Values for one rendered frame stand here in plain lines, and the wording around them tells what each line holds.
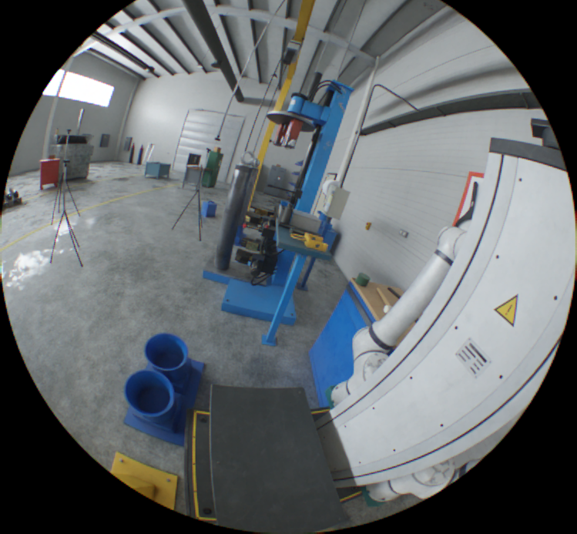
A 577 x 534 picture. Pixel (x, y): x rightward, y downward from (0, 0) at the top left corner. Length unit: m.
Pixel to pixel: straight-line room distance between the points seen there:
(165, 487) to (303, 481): 0.98
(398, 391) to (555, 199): 0.54
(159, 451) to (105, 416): 0.42
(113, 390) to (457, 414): 1.77
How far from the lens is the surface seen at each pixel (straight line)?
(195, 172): 8.07
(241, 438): 0.67
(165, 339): 1.46
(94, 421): 1.70
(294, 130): 2.11
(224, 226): 2.33
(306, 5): 3.29
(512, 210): 0.46
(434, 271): 0.80
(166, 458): 1.52
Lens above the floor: 1.49
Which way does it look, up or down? 19 degrees down
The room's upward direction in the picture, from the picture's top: 19 degrees clockwise
